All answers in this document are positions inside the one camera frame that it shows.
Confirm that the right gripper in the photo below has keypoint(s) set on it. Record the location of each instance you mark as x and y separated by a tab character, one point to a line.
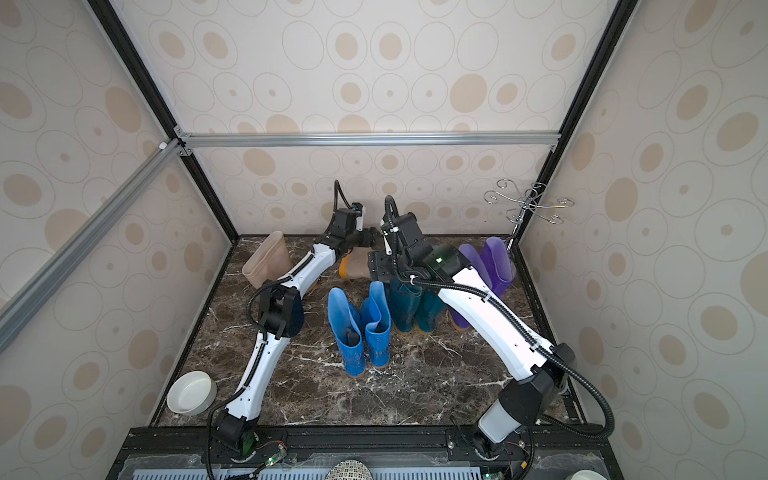
380	265

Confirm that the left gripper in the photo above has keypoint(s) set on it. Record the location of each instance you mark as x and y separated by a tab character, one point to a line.
367	236

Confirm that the teal boot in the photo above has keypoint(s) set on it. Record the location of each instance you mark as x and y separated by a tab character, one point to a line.
403	301
428	310

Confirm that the blue boot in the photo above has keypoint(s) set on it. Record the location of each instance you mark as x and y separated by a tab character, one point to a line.
345	322
377	324

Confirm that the beige boot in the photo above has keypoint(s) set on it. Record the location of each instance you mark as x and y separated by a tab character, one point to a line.
354	265
269	262

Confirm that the purple boot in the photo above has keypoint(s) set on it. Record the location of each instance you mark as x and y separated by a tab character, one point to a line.
471	253
496	259

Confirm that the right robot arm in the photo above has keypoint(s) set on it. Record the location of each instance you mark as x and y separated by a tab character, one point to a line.
535	365

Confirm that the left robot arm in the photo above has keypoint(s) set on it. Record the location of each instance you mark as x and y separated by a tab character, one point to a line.
277	311

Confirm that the white round bowl left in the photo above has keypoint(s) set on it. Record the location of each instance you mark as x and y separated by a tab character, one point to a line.
191	394

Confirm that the patterned round bowl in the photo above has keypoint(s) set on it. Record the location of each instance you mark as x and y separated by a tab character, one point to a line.
349	470

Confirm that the chrome wire stand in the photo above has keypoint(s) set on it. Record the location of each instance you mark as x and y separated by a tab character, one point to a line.
526	203

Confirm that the horizontal aluminium rail back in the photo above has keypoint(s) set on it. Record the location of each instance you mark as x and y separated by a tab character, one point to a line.
378	139

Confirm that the black base frame front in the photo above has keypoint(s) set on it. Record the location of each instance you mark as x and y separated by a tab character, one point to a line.
389	452

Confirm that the diagonal aluminium rail left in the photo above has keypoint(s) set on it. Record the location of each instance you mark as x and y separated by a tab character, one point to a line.
22	308

